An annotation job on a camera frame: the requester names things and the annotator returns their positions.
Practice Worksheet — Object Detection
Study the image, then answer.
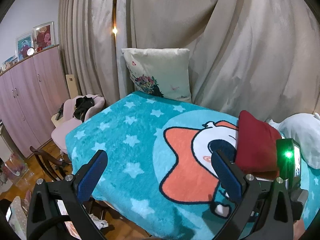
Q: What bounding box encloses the dark red sweatshirt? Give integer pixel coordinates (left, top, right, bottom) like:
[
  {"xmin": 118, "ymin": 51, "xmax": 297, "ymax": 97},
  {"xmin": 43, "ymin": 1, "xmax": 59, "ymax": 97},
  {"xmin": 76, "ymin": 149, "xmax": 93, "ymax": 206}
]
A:
[{"xmin": 235, "ymin": 111, "xmax": 281, "ymax": 179}]

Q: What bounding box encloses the black clothing on chair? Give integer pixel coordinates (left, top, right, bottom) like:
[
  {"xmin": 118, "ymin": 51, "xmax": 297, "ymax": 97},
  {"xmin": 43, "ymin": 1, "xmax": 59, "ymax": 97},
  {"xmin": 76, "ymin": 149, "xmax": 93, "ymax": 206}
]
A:
[{"xmin": 73, "ymin": 96, "xmax": 94, "ymax": 122}]

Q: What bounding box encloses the light grey plush garment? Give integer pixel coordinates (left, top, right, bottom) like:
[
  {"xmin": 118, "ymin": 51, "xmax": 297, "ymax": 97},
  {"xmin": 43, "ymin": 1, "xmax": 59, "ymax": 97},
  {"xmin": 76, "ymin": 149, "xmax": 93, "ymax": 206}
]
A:
[{"xmin": 266, "ymin": 113, "xmax": 320, "ymax": 170}]

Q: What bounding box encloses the dark wooden chair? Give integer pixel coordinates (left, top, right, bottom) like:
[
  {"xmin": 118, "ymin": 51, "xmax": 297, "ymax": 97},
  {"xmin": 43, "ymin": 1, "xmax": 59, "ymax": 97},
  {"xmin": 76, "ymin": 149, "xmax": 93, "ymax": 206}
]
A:
[{"xmin": 29, "ymin": 146, "xmax": 71, "ymax": 181}]

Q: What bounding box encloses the pink chair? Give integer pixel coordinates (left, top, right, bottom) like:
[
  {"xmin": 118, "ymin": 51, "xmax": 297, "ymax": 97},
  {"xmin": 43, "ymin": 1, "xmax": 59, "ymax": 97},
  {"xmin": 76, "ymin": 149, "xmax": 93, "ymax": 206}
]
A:
[{"xmin": 51, "ymin": 94, "xmax": 105, "ymax": 154}]

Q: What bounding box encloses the teal cartoon fleece blanket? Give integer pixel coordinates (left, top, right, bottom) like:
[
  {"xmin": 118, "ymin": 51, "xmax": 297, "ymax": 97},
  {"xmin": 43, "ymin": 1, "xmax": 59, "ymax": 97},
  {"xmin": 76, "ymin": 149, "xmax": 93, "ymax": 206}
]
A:
[{"xmin": 66, "ymin": 92, "xmax": 319, "ymax": 239}]

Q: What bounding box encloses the beige curtain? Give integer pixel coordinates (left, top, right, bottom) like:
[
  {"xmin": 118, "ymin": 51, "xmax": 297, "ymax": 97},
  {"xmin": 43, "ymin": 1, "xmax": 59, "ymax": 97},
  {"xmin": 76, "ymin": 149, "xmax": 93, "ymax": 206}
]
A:
[{"xmin": 58, "ymin": 0, "xmax": 319, "ymax": 121}]

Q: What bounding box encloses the pink wardrobe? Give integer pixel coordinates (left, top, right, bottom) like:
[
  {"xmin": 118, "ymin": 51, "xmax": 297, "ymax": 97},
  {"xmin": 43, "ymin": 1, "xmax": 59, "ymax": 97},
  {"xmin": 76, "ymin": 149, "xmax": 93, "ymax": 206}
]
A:
[{"xmin": 1, "ymin": 46, "xmax": 69, "ymax": 158}]

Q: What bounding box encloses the white floral pillow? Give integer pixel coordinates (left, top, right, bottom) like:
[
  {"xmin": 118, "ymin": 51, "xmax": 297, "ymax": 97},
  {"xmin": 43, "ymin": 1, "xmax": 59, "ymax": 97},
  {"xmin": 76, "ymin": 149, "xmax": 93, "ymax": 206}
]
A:
[{"xmin": 121, "ymin": 48, "xmax": 191, "ymax": 103}]

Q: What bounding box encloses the framed blue picture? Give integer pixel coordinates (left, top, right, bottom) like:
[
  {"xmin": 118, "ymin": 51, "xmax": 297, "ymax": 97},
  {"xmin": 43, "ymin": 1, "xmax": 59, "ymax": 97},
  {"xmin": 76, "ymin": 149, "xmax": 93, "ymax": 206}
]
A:
[{"xmin": 16, "ymin": 31, "xmax": 33, "ymax": 61}]

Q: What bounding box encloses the framed rose picture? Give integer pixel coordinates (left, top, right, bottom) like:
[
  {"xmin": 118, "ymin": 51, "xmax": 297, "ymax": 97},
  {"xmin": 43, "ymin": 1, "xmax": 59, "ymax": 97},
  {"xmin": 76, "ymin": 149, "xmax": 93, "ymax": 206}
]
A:
[{"xmin": 33, "ymin": 21, "xmax": 55, "ymax": 51}]

